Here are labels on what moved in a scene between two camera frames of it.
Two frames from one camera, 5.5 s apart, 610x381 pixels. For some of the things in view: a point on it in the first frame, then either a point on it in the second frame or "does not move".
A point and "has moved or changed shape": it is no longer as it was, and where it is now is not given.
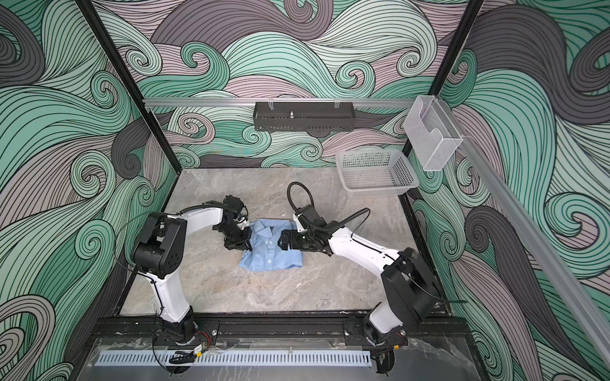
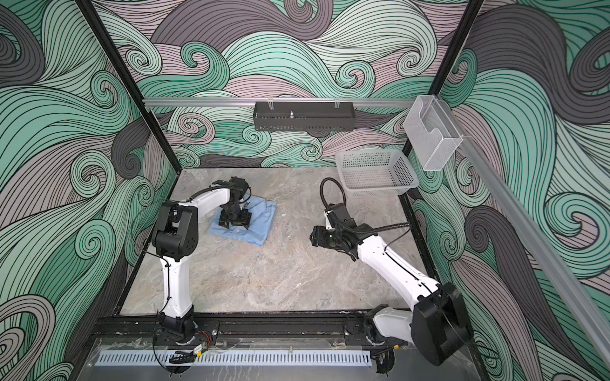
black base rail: x=278 y=331 does not move
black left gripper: x=243 y=244 to x=243 y=221
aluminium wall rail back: x=251 y=102 does not move
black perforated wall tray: x=303 y=117 does not move
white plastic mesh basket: x=375 y=173 does not move
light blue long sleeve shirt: x=265 y=255 has moved or changed shape
